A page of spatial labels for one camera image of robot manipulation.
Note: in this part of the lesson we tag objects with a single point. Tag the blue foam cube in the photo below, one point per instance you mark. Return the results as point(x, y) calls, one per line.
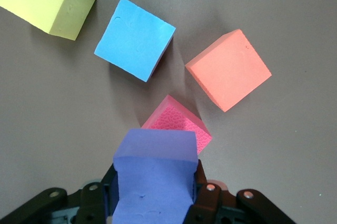
point(134, 39)

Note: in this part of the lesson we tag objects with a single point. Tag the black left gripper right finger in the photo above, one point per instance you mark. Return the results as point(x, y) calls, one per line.
point(237, 208)

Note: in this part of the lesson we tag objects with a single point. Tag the brown table cover sheet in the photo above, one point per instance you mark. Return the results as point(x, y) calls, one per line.
point(52, 116)

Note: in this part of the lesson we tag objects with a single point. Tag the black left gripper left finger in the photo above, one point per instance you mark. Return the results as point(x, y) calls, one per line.
point(65, 208)

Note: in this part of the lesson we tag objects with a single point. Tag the orange foam cube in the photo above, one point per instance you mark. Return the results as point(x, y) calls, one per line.
point(229, 71)

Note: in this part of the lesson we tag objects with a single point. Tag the purple foam cube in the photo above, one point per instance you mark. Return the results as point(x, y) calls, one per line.
point(155, 181)

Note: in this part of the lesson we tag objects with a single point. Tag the red foam cube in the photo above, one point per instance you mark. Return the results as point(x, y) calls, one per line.
point(184, 124)

